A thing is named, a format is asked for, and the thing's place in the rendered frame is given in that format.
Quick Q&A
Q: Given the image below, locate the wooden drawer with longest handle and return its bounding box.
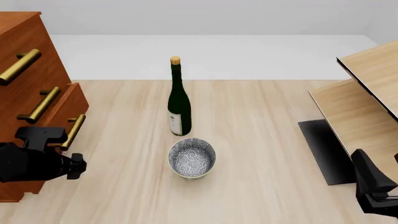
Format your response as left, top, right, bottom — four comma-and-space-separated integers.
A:
0, 21, 67, 99

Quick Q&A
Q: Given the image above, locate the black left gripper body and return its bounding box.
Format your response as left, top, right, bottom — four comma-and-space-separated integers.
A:
15, 126, 69, 150

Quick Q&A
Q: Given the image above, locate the wooden drawer with shortest handle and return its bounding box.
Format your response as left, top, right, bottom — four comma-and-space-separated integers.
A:
37, 82, 90, 152

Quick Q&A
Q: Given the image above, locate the wooden drawer with mid-length handle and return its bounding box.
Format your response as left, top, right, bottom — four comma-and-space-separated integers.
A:
0, 69, 75, 131

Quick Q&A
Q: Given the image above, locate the mid-length brass drawer handle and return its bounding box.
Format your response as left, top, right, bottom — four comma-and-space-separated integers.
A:
16, 86, 62, 125

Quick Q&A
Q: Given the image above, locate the dark green wine bottle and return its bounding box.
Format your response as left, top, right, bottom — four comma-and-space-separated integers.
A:
167, 55, 193, 137

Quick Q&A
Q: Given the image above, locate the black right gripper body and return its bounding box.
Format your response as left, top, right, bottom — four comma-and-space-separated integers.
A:
356, 190, 398, 215

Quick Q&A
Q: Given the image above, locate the long brass drawer handle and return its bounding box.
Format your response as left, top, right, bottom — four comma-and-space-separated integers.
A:
0, 49, 42, 86

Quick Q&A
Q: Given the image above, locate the pale wooden shelf rack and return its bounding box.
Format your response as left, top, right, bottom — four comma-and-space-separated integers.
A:
307, 39, 398, 162

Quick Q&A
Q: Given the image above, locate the short brass drawer handle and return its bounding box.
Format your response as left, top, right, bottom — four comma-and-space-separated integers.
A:
60, 113, 86, 151

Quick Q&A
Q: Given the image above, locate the flat black base plate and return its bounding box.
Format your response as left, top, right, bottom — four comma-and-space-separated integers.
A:
297, 119, 359, 187

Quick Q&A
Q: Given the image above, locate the wooden cabinet with drawers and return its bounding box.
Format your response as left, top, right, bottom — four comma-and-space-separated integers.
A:
0, 11, 90, 203

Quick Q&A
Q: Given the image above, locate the blue white patterned bowl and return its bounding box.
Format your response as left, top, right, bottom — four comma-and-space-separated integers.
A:
168, 136, 218, 182

